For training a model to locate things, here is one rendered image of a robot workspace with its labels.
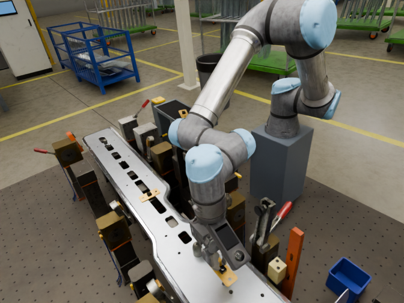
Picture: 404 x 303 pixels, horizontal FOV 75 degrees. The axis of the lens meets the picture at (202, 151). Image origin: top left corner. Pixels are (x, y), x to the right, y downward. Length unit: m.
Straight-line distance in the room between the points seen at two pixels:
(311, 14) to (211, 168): 0.44
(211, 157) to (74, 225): 1.16
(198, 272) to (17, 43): 6.94
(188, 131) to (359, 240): 0.98
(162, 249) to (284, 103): 0.72
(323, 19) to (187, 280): 0.77
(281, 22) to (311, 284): 0.93
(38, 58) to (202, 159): 7.10
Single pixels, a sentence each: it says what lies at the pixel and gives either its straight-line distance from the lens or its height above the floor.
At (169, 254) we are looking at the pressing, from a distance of 0.90.
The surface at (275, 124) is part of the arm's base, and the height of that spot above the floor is 1.15.
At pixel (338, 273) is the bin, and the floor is 0.70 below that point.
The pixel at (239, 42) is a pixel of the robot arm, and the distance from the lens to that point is 0.77.
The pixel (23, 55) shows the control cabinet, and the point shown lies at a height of 0.49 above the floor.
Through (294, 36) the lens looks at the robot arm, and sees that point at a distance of 0.76.
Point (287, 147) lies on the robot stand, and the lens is 1.15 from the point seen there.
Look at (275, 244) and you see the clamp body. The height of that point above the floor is 1.05.
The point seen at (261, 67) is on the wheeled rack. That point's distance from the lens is 4.82.
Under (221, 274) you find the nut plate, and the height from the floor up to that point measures 1.06.
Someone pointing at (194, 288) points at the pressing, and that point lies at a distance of 0.83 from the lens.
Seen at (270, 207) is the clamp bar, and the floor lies 1.21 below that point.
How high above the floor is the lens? 1.73
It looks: 35 degrees down
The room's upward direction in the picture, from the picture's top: 6 degrees counter-clockwise
